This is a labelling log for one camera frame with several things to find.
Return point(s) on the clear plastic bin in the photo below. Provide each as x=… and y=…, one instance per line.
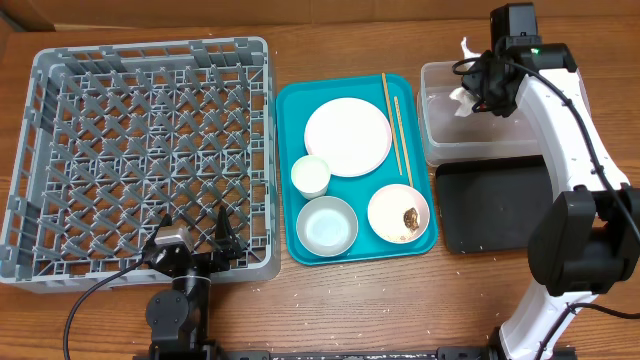
x=448, y=138

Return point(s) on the brown food scrap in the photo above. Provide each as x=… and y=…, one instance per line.
x=411, y=219

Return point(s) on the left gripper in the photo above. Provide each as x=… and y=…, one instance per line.
x=226, y=243

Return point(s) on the grey bowl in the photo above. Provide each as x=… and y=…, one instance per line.
x=327, y=226

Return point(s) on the large white plate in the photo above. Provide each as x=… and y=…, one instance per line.
x=351, y=135

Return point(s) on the grey dishwasher rack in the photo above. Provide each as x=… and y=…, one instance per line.
x=115, y=137

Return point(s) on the wooden chopstick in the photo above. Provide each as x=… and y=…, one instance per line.
x=403, y=142
x=391, y=121

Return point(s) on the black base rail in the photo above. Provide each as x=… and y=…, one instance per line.
x=443, y=353

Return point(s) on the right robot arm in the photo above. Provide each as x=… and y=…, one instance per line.
x=589, y=239

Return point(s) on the teal plastic tray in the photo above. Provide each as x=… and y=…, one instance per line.
x=355, y=182

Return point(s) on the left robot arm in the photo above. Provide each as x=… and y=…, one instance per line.
x=178, y=317

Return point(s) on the pink bowl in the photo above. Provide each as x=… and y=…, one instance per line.
x=385, y=213

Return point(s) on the white cup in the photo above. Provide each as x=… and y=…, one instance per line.
x=311, y=175

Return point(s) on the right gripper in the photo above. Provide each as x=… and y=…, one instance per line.
x=486, y=93

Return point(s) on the wooden chopstick right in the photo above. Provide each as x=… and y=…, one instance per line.
x=403, y=142

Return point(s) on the black tray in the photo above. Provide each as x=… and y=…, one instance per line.
x=492, y=205

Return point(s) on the wooden chopstick left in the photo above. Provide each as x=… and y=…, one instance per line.
x=391, y=121

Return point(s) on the white napkin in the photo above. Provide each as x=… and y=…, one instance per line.
x=463, y=97

